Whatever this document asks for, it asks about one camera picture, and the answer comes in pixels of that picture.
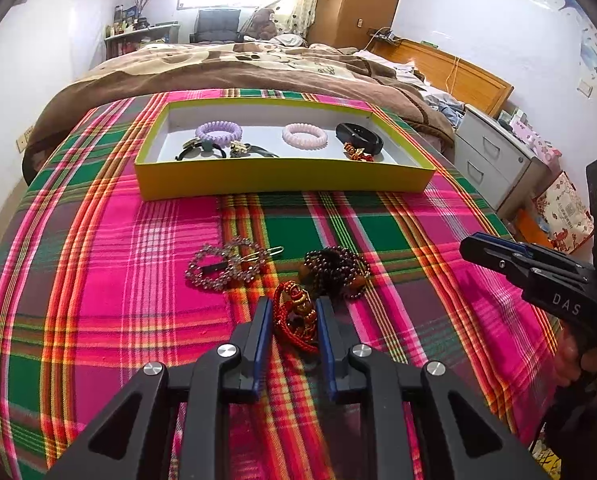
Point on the red gold knot charm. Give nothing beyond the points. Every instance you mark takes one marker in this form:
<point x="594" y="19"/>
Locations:
<point x="358" y="152"/>

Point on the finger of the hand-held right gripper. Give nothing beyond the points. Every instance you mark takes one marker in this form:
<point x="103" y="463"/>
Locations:
<point x="503" y="242"/>
<point x="488" y="255"/>

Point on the rhinestone hair clip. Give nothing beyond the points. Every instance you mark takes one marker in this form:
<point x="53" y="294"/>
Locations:
<point x="228" y="280"/>

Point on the pink green plaid tablecloth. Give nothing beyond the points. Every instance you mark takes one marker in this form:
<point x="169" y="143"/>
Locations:
<point x="128" y="260"/>

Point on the pink box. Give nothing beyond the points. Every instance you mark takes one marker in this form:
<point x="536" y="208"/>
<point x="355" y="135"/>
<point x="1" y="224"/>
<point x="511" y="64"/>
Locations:
<point x="533" y="137"/>

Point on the brown patterned bed blanket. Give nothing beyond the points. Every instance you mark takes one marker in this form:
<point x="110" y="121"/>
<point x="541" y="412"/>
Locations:
<point x="178" y="67"/>

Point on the grey drawer nightstand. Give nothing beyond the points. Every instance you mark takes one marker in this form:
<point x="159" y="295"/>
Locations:
<point x="493" y="155"/>

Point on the yellow cardboard box tray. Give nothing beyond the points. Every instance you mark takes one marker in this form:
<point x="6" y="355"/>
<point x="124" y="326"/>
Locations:
<point x="278" y="180"/>

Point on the red white gift bag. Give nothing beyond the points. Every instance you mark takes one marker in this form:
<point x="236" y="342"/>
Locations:
<point x="563" y="210"/>

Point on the person's right hand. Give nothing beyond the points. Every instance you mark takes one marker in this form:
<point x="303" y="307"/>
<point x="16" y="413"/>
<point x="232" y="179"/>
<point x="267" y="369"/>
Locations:
<point x="585" y="370"/>

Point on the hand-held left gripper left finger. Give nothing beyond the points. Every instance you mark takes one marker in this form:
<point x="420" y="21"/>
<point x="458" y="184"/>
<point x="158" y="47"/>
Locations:
<point x="263" y="340"/>

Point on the cartoon wall sticker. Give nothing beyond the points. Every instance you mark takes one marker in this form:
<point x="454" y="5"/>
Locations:
<point x="593" y="50"/>

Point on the wall outlet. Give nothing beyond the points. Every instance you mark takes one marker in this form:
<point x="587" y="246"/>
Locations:
<point x="24" y="139"/>

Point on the shelf with bottles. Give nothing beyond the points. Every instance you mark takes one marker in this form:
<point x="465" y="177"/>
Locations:
<point x="138" y="40"/>

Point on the grey padded chair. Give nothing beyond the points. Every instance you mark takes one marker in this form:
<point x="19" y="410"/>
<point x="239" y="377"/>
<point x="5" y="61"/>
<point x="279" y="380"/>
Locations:
<point x="217" y="25"/>

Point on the blue crumpled clothes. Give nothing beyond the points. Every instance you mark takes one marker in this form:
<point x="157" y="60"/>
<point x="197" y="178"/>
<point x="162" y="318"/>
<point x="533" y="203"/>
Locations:
<point x="446" y="110"/>

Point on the wooden wardrobe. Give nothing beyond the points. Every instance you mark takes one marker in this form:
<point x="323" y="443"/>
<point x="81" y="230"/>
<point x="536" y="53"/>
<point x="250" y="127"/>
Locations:
<point x="358" y="0"/>

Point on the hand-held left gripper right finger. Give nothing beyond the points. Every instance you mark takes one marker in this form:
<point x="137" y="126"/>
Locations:
<point x="326" y="345"/>

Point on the wooden bed headboard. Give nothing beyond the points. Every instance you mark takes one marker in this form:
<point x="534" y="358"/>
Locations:
<point x="468" y="75"/>

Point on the brown teddy bear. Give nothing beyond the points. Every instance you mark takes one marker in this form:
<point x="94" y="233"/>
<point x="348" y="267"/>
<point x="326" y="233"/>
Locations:
<point x="263" y="22"/>

